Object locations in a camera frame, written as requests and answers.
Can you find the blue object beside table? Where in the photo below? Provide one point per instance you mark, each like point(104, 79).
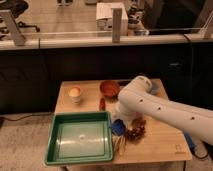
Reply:
point(189, 141)

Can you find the white cardboard box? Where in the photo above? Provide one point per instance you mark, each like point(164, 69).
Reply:
point(104, 14)

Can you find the beige bundle of sticks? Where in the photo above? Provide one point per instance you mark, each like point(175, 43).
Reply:
point(119, 144)

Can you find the wooden table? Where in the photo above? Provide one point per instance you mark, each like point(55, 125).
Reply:
point(163, 148)

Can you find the orange bowl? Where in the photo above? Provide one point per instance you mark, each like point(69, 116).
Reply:
point(109, 88)

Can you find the small red-brown bottle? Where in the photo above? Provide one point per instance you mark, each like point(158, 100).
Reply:
point(102, 105)

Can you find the blue small cup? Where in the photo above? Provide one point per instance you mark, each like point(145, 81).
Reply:
point(154, 89)

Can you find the green plastic tray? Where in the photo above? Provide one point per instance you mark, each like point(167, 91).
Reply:
point(80, 138)

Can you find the brown pinecone cluster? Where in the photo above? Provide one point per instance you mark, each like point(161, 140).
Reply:
point(135, 130)

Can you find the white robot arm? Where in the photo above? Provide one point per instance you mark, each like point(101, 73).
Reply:
point(136, 96)

